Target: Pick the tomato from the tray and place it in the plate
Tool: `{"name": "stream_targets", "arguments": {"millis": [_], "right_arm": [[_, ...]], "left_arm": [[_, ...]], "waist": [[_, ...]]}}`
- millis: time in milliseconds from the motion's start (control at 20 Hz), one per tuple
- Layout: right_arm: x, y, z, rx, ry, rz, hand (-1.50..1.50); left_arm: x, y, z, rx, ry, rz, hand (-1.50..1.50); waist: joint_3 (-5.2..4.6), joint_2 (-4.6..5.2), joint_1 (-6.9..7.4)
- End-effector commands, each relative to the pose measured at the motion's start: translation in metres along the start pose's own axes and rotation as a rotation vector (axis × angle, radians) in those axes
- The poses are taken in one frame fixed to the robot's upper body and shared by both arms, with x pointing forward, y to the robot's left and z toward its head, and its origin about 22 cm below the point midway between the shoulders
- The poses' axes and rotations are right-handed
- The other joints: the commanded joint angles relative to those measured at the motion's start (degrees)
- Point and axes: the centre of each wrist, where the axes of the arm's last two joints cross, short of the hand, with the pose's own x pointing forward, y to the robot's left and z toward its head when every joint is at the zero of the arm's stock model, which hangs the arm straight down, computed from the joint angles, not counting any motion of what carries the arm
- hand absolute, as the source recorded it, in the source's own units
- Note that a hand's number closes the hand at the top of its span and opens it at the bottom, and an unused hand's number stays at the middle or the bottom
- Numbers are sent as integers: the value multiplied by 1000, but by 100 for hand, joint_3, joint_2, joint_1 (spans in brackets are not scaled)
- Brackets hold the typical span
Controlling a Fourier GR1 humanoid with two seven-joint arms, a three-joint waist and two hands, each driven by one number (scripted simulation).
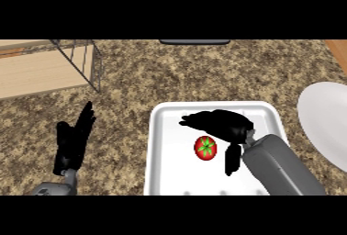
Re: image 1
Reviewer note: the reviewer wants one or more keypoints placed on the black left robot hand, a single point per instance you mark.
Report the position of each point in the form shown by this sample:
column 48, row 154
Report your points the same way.
column 73, row 140

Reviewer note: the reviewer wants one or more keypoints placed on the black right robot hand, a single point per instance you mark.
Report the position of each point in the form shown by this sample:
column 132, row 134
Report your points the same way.
column 222, row 124

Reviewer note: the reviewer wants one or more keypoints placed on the brown wooden panel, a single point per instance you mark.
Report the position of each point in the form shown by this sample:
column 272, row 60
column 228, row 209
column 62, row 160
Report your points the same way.
column 339, row 52

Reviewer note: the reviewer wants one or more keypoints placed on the pale wooden cutting board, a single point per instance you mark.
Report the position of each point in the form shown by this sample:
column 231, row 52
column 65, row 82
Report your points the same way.
column 40, row 69

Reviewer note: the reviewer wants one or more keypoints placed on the red tomato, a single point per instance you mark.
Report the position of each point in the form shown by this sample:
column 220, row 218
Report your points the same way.
column 206, row 148

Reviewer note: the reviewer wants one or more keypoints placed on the white plate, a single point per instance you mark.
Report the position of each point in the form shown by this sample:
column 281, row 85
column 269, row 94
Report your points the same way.
column 325, row 122

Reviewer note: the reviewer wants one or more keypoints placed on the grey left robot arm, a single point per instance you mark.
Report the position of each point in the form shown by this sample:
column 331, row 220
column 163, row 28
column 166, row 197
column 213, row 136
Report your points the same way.
column 58, row 185

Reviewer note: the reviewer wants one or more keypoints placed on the white tray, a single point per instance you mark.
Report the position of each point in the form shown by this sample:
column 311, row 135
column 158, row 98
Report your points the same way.
column 181, row 171

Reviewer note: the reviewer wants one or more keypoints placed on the dark grey appliance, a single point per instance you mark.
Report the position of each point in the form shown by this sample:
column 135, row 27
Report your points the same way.
column 194, row 42

